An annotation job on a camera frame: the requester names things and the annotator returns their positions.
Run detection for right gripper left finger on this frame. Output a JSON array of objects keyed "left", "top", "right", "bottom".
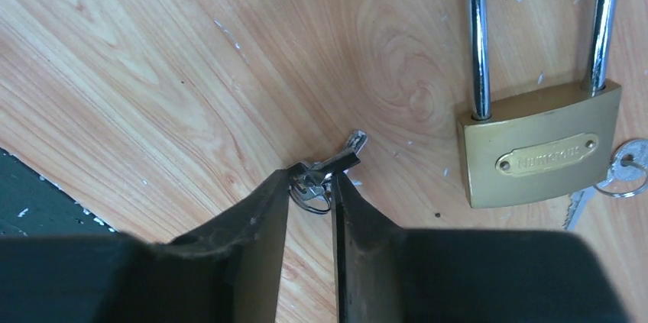
[{"left": 1, "top": 170, "right": 290, "bottom": 322}]

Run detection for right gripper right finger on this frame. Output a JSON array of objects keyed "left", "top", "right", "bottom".
[{"left": 331, "top": 174, "right": 630, "bottom": 322}]

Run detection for small silver key bunch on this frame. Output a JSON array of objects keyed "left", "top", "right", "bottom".
[{"left": 288, "top": 130, "right": 368, "bottom": 215}]

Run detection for brass padlock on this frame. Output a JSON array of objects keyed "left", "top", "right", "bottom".
[{"left": 458, "top": 0, "right": 622, "bottom": 208}]

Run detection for padlock silver keys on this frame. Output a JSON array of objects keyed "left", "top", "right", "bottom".
[{"left": 562, "top": 138, "right": 647, "bottom": 231}]

